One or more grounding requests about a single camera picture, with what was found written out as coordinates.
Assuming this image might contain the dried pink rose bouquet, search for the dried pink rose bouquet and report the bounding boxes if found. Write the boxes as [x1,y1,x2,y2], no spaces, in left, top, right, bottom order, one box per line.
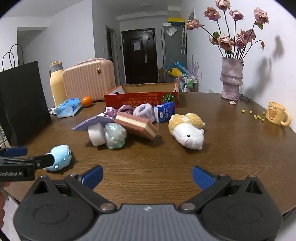
[186,0,270,59]

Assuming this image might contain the dark brown door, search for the dark brown door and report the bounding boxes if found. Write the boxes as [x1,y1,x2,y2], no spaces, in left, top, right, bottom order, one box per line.
[122,29,156,84]

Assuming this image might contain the pink ribbed suitcase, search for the pink ribbed suitcase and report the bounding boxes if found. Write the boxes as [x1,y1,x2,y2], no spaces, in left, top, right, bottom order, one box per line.
[62,58,116,101]

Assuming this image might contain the purple satin scrunchie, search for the purple satin scrunchie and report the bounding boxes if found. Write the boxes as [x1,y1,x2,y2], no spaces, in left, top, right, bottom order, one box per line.
[103,105,134,119]

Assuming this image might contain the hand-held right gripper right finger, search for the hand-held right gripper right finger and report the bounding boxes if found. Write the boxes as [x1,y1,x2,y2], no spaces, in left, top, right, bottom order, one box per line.
[179,165,275,214]

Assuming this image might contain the black paper bag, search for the black paper bag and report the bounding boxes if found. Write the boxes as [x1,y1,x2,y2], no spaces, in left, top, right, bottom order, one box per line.
[0,44,53,147]

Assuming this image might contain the yellow box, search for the yellow box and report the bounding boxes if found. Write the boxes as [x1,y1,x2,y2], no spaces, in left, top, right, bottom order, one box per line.
[167,17,184,26]

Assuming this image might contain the blue tissue packet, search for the blue tissue packet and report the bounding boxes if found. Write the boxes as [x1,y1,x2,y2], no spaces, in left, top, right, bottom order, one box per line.
[55,98,83,118]

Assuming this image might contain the lilac fluffy headband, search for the lilac fluffy headband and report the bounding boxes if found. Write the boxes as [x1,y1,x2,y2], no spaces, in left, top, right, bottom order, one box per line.
[133,103,156,123]

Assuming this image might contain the scattered yellow popcorn bits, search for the scattered yellow popcorn bits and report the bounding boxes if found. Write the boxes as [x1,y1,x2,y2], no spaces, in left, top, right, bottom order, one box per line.
[240,109,265,121]

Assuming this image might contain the iridescent plastic bag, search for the iridescent plastic bag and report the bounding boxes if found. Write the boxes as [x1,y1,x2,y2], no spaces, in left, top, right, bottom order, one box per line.
[104,123,128,149]

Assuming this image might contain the purple fabric pouch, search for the purple fabric pouch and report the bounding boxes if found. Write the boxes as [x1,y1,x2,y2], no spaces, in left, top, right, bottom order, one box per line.
[72,115,112,132]

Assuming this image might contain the blue and yellow bags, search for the blue and yellow bags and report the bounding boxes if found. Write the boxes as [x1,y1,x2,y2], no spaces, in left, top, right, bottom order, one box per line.
[158,60,188,78]

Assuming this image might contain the light blue plush toy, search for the light blue plush toy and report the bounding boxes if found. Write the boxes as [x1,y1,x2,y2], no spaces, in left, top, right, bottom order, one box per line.
[44,145,73,171]

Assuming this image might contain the yellow bear mug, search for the yellow bear mug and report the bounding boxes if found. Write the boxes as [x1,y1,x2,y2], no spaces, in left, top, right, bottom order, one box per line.
[266,101,292,126]

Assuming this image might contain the grey refrigerator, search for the grey refrigerator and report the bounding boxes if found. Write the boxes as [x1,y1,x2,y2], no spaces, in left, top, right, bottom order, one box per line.
[161,24,188,83]

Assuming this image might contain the yellow thermos bottle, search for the yellow thermos bottle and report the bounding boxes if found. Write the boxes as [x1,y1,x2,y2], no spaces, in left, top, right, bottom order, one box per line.
[49,61,68,108]

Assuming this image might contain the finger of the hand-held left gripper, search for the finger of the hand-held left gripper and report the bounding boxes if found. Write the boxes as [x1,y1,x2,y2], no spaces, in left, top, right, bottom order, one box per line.
[29,153,55,171]
[0,146,28,157]

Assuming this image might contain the purple textured vase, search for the purple textured vase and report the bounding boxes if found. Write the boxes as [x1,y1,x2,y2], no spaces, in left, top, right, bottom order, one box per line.
[220,57,245,101]

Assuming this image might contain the red cardboard box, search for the red cardboard box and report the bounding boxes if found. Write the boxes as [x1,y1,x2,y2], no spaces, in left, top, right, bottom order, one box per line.
[104,83,179,114]

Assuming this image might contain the wire trolley cart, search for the wire trolley cart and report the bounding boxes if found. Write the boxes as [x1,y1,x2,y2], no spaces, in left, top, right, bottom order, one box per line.
[180,73,199,93]

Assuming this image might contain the yellow white hamster plush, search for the yellow white hamster plush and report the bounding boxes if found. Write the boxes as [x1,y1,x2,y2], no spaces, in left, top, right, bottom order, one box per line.
[168,113,206,150]

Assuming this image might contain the hanging clear umbrellas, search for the hanging clear umbrellas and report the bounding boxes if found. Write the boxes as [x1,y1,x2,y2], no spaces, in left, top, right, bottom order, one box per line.
[181,24,187,54]

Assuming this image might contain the purple wall decoration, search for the purple wall decoration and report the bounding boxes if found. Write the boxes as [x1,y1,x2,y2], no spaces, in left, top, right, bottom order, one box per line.
[191,55,200,76]

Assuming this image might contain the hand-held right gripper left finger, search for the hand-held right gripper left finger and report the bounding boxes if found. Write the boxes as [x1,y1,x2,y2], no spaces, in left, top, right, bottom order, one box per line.
[23,165,117,214]

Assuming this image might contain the blue milk carton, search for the blue milk carton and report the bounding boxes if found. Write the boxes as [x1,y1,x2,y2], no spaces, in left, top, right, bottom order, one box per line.
[154,102,175,123]

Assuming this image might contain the person's left hand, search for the person's left hand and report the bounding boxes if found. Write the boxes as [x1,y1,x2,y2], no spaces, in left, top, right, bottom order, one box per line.
[0,182,11,210]

